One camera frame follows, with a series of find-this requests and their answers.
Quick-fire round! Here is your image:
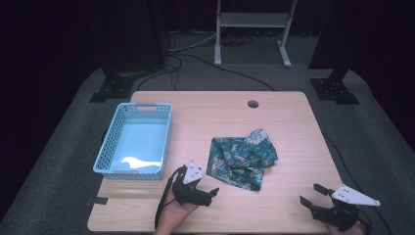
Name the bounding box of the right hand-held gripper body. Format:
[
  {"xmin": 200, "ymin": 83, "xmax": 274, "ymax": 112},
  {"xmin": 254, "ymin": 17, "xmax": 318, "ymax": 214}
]
[{"xmin": 308, "ymin": 183, "xmax": 382, "ymax": 233}]

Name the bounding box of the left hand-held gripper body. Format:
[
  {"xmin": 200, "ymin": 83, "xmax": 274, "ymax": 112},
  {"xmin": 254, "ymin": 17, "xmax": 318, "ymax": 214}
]
[{"xmin": 171, "ymin": 160, "xmax": 213, "ymax": 208}]

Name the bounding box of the teal floral shirt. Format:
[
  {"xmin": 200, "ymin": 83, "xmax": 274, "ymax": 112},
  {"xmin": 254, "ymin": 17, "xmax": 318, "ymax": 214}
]
[{"xmin": 206, "ymin": 127, "xmax": 279, "ymax": 192}]

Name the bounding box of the person's right hand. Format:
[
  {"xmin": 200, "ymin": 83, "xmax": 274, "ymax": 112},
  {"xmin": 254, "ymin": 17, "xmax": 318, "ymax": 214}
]
[{"xmin": 323, "ymin": 220, "xmax": 368, "ymax": 235}]

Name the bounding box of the person's left hand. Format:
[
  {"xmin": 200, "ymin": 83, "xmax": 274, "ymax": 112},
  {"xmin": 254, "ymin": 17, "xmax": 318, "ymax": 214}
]
[{"xmin": 153, "ymin": 190, "xmax": 200, "ymax": 235}]

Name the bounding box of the light blue plastic basket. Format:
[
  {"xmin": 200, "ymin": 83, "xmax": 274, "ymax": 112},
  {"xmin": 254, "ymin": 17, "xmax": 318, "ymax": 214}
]
[{"xmin": 92, "ymin": 102, "xmax": 173, "ymax": 181}]

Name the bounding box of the black stand base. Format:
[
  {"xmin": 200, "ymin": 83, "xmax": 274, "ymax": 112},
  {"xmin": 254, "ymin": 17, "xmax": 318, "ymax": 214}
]
[
  {"xmin": 88, "ymin": 67, "xmax": 136, "ymax": 104},
  {"xmin": 309, "ymin": 67, "xmax": 360, "ymax": 106}
]

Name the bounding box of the white metal stand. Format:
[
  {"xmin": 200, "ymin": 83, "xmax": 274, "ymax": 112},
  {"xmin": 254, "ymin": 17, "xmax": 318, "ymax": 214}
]
[{"xmin": 213, "ymin": 0, "xmax": 300, "ymax": 69}]

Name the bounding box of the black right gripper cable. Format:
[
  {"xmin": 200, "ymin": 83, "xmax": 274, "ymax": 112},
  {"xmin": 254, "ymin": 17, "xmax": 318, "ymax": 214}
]
[{"xmin": 322, "ymin": 131, "xmax": 394, "ymax": 235}]

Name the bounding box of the looped black floor cable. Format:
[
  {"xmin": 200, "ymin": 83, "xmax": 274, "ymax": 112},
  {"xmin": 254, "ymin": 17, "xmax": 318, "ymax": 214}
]
[{"xmin": 136, "ymin": 53, "xmax": 184, "ymax": 92}]

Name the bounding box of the long black floor cable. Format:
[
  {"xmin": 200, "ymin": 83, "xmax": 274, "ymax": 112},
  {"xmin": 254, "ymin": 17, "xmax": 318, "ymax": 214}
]
[{"xmin": 167, "ymin": 52, "xmax": 277, "ymax": 92}]

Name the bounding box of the white floor cable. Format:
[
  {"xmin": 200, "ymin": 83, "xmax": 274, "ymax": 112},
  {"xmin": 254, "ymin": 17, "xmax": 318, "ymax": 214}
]
[{"xmin": 167, "ymin": 31, "xmax": 218, "ymax": 53}]

